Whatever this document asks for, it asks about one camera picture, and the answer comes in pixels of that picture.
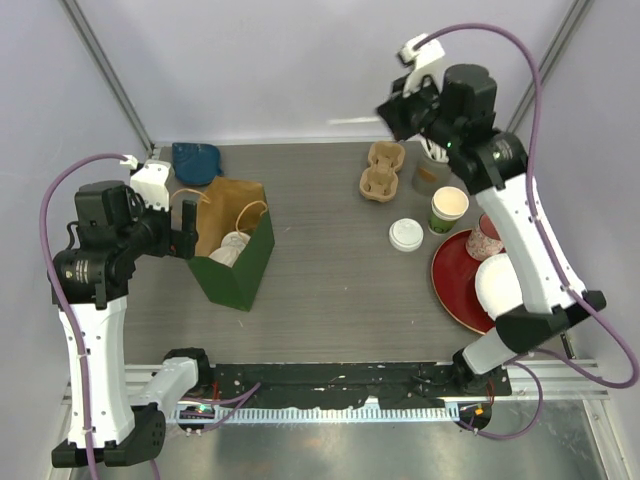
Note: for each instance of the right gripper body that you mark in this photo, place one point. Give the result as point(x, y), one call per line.
point(420, 112)

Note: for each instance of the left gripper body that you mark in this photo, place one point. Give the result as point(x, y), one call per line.
point(150, 230)

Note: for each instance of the white cup lid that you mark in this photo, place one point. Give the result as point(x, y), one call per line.
point(226, 255)
point(235, 239)

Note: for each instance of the green paper bag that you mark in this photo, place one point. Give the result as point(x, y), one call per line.
point(228, 205)

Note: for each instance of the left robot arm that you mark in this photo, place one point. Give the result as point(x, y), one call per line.
point(110, 426)

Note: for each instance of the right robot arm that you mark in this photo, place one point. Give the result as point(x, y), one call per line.
point(554, 300)

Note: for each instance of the white wrapped straws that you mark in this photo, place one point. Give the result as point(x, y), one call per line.
point(433, 151)

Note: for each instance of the blue ceramic dish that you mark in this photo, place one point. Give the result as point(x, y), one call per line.
point(196, 164)

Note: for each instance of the grey straw holder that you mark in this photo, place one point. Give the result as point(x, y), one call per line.
point(431, 173)

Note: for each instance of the stack of green cups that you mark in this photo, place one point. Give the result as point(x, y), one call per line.
point(448, 205)

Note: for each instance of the cardboard cup carrier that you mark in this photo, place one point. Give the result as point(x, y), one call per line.
point(379, 181)

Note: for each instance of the pink speckled mug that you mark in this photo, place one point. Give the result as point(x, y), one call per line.
point(484, 241)

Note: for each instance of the stack of white lids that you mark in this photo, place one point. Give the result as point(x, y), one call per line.
point(406, 235)

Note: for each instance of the red round tray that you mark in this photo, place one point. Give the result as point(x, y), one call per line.
point(453, 273)

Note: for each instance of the white plate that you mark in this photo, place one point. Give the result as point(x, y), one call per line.
point(497, 287)

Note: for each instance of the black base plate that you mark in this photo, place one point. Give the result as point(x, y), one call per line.
point(338, 386)

